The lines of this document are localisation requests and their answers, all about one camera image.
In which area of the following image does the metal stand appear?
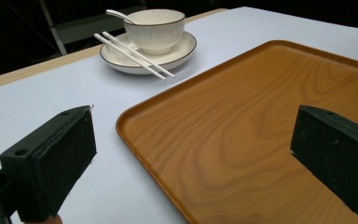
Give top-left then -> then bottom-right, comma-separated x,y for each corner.
38,0 -> 147,56

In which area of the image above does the white spoon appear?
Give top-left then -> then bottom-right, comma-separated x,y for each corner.
105,8 -> 137,25

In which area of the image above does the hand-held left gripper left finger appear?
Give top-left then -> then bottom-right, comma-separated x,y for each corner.
0,105 -> 98,223

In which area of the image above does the white ribbed bowl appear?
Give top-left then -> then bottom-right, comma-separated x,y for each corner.
122,8 -> 186,56

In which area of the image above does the white plate with dark rim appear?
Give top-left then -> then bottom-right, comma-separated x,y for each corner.
99,31 -> 198,76

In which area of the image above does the white chopstick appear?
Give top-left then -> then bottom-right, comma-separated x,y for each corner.
93,33 -> 168,81
102,31 -> 176,78

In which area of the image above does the wooden tray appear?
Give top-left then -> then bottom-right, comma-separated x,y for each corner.
116,39 -> 358,224

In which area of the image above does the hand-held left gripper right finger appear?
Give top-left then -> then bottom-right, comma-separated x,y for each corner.
289,105 -> 358,221

